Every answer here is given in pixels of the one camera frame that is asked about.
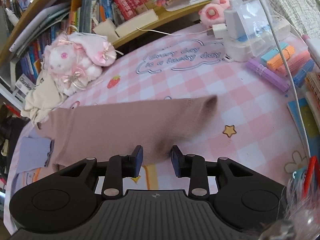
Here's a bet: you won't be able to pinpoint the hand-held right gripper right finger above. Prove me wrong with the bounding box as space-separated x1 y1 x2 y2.
170 145 255 201

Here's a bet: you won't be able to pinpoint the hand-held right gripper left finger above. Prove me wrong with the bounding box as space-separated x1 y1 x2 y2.
58 145 144 201

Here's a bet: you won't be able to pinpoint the mauve knit garment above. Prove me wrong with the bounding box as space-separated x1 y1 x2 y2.
34 95 218 172

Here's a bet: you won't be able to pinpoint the pink checked desk mat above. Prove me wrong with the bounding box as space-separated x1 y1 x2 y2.
6 25 316 230

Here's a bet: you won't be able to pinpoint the cream printed cloth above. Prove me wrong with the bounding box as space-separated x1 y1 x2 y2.
21 69 68 126

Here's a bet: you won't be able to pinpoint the fluffy pink sleeve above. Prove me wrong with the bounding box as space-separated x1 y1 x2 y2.
257 180 316 240

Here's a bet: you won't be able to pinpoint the small blue toy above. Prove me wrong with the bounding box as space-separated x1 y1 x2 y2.
291 166 308 189

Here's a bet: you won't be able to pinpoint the white pink plush bunny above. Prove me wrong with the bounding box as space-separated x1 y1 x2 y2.
44 31 118 96

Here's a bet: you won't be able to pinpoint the white wooden bookshelf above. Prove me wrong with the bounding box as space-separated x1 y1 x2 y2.
0 0 225 105

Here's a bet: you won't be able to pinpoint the black bag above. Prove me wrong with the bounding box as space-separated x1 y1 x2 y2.
0 104 31 193

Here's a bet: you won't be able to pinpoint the bundles of colourful paper strips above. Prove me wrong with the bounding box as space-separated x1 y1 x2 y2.
246 42 316 93

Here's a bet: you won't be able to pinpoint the blue yellow booklet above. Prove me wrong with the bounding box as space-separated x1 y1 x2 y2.
287 97 320 156

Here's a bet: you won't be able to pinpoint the small white box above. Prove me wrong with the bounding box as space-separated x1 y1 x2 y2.
93 17 118 43

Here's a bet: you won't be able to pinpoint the white printed carton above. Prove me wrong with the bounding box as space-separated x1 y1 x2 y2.
14 74 37 96

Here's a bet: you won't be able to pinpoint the white charger plug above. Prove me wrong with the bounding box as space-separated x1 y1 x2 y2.
212 23 227 39

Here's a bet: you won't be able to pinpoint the long flat white box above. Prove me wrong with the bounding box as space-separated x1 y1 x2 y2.
114 8 160 37

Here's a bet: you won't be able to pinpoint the pink plush pig toy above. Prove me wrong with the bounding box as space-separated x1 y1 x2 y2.
199 0 232 28

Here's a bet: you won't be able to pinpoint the row of colourful books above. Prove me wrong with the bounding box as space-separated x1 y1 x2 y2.
14 0 122 85

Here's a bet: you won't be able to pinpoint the red boxed book set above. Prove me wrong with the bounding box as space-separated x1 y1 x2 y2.
110 0 147 21

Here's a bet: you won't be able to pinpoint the white quilted blanket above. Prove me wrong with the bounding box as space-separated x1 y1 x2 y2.
240 0 320 41

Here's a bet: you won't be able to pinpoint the thin white cable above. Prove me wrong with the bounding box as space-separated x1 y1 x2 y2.
136 26 213 36

